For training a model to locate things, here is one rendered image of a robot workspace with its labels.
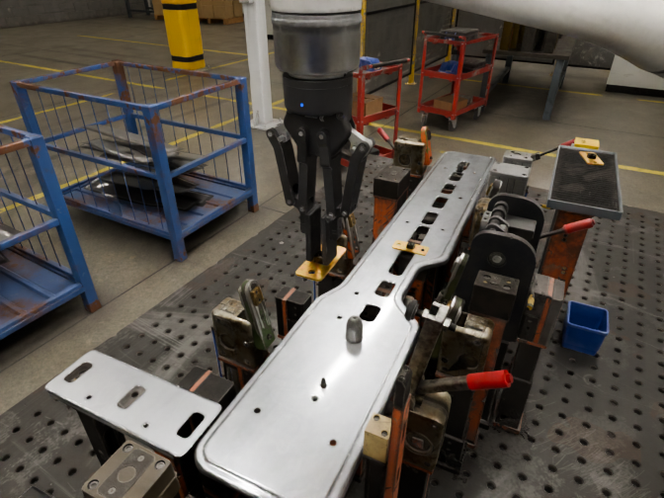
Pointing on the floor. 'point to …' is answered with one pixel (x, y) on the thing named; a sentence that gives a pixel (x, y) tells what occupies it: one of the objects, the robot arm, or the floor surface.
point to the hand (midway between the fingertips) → (321, 235)
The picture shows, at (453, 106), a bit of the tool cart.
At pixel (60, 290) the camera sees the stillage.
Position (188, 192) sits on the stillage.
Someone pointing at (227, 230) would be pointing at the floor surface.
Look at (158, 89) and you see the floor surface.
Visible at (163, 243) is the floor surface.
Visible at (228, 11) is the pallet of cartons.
